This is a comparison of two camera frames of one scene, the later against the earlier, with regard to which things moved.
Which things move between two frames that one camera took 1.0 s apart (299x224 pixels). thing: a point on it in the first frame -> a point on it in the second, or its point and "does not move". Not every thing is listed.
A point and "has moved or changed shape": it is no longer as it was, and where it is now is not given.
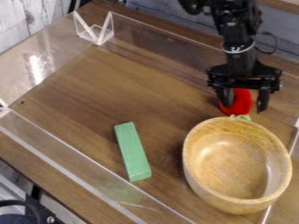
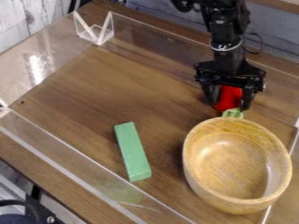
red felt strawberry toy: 240,106 has moved or changed shape
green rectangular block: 135,157 does not move
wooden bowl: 237,165 does not move
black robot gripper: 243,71 -> 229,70
